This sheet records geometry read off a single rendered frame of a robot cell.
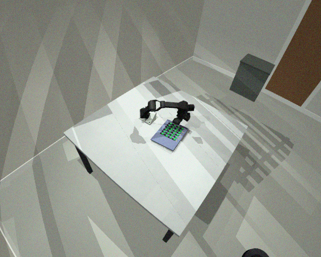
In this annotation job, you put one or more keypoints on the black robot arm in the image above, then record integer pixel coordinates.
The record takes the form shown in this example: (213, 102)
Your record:
(181, 106)

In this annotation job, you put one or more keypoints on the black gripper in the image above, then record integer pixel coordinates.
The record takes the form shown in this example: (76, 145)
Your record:
(178, 120)

